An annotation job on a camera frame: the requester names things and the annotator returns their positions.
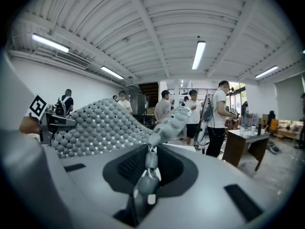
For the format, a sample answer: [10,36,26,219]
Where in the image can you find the long ceiling light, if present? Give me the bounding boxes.
[254,65,279,79]
[191,40,206,70]
[100,65,125,80]
[31,32,70,54]

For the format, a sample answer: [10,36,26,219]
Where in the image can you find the white roller blind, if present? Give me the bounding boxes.
[274,73,305,121]

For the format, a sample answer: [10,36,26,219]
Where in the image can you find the black staircase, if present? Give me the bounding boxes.
[138,82,160,97]

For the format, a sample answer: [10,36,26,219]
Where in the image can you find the black mezzanine railing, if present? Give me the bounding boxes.
[166,88,217,95]

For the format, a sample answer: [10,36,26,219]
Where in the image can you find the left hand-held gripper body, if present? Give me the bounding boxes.
[28,94,58,143]

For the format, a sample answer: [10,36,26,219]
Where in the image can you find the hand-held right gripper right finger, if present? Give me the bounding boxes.
[138,144,286,229]

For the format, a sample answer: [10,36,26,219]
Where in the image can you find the grey perforated bath mat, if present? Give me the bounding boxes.
[51,98,193,214]

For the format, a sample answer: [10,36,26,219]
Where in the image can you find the ceiling air vent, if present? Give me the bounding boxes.
[54,51,90,69]

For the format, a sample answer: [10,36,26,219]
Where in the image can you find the person's left forearm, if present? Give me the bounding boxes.
[18,116,41,140]

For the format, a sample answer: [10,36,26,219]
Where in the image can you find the tall black cabinet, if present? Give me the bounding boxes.
[137,93,150,115]

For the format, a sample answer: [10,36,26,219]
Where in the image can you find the dark brown desk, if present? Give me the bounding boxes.
[222,127,272,172]

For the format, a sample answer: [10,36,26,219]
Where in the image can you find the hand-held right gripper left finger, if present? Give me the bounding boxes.
[42,144,150,229]

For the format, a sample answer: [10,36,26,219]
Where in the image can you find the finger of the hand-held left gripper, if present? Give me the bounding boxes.
[55,114,77,129]

